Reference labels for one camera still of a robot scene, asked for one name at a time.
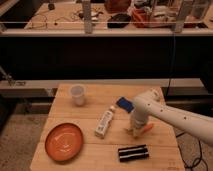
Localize black cable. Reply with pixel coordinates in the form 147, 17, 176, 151
174, 131, 209, 171

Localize metal post left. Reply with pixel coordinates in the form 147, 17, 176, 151
82, 0, 93, 34

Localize orange pepper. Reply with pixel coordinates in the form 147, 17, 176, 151
143, 123, 154, 132

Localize metal post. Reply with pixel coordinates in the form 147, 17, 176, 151
173, 0, 193, 33
82, 0, 93, 34

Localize blue sponge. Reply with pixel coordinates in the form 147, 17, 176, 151
116, 97, 134, 113

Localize orange plate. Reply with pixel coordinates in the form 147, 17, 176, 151
45, 123, 84, 162

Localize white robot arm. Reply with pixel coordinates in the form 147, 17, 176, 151
126, 89, 213, 146

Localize metal post right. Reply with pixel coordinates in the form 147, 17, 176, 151
173, 0, 193, 33

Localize wooden cutting board table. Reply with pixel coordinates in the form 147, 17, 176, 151
30, 84, 184, 171

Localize white squeeze bottle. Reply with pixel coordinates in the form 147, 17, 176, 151
95, 106, 115, 138

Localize red tray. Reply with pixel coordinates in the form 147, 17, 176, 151
131, 8, 157, 28

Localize black bowl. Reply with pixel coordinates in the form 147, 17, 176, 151
107, 13, 131, 28

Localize black white striped block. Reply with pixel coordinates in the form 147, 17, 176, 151
118, 145, 149, 162

